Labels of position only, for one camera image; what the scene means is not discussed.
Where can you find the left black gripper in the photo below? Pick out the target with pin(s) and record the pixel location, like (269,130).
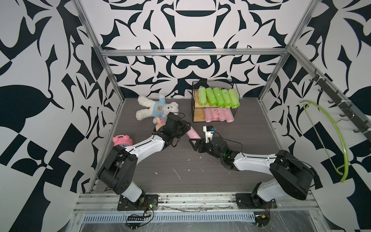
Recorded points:
(185,127)

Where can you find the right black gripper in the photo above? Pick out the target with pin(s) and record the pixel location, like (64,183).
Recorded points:
(200,141)

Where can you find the pink trash bag roll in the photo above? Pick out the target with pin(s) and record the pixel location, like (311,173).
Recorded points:
(222,114)
(208,115)
(229,115)
(192,134)
(215,113)

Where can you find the green trash bag roll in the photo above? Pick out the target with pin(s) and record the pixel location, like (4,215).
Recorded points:
(219,98)
(227,98)
(202,98)
(235,99)
(211,97)

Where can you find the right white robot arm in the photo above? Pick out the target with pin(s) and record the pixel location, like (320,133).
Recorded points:
(291,177)

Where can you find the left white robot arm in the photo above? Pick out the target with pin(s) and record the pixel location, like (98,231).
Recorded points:
(117,171)

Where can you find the round-face plush doll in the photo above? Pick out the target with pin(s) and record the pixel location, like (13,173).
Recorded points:
(160,122)

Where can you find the white teddy bear blue shirt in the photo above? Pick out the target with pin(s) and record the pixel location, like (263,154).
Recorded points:
(156,109)

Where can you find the pink alarm clock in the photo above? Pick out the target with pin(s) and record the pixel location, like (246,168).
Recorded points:
(122,140)

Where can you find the green plastic hanger hoop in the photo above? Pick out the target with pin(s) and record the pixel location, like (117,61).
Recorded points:
(328,138)

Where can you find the black wire wooden shelf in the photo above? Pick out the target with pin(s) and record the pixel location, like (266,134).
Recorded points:
(197,110)

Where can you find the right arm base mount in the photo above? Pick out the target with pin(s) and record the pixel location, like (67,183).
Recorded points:
(253,201)

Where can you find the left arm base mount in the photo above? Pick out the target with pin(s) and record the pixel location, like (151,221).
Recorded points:
(144,200)

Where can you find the black wall hook rail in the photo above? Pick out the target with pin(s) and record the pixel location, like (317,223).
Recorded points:
(350,111)

